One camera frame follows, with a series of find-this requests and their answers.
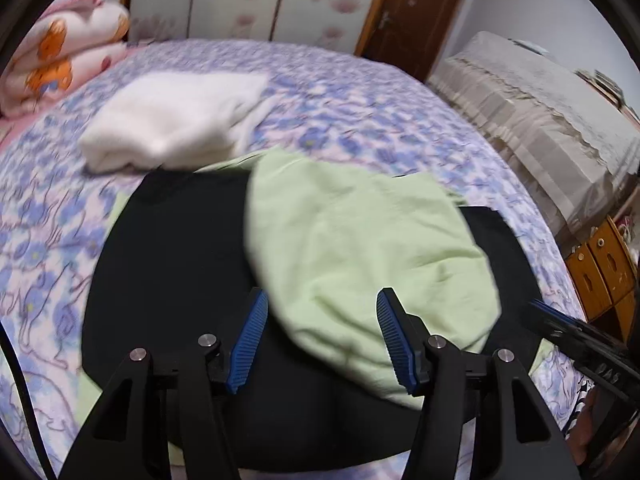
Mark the floral panel wardrobe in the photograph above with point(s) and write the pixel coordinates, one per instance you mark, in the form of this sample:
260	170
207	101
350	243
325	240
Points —
240	0

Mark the yellow wooden cabinet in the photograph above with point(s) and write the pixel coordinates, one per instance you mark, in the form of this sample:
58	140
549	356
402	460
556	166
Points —
607	275

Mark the pink cartoon print quilt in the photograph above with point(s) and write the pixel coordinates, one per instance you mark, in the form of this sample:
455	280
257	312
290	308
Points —
55	55

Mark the beige lace covered furniture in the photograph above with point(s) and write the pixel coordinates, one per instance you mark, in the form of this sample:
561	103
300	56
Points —
540	125

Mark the person's right hand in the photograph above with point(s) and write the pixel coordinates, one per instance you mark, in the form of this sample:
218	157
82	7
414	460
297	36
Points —
585	430

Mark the purple floral bed sheet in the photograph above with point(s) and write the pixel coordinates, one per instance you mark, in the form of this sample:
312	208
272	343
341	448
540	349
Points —
375	105

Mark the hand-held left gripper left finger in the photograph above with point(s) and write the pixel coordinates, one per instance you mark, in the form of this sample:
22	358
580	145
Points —
249	340

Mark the black and white striped clothing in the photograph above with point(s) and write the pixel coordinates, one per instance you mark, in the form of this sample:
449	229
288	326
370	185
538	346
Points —
575	400

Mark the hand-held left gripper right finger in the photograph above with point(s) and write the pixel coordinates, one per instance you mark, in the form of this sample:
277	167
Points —
395	337

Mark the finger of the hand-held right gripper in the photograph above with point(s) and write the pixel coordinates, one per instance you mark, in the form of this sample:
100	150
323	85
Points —
560	322

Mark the green and black hooded jacket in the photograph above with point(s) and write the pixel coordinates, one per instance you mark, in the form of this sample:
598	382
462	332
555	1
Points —
350	240

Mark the brown wooden door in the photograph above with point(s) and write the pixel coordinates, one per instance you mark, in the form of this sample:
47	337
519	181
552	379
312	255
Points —
420	15

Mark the white fleece garment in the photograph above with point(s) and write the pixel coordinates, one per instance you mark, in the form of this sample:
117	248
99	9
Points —
165	120

